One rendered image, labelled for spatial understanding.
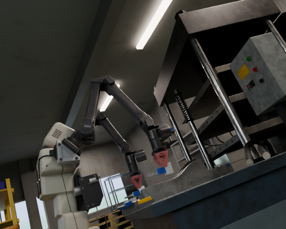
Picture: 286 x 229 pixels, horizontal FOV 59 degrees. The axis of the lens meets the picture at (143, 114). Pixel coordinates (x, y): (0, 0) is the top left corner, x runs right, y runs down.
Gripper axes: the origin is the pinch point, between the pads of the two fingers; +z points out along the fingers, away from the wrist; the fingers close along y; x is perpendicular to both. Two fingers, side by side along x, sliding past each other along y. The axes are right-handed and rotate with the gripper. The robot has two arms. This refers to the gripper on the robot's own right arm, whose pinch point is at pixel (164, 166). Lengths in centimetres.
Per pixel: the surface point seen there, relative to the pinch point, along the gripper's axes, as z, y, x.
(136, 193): 6.3, 27.2, 14.7
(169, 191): 12.1, 10.2, -0.2
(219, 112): -32, 45, -67
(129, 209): 12, 49, 20
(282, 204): 29, -50, -18
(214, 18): -96, 17, -82
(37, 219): -65, 712, 244
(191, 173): 7.0, 10.2, -15.2
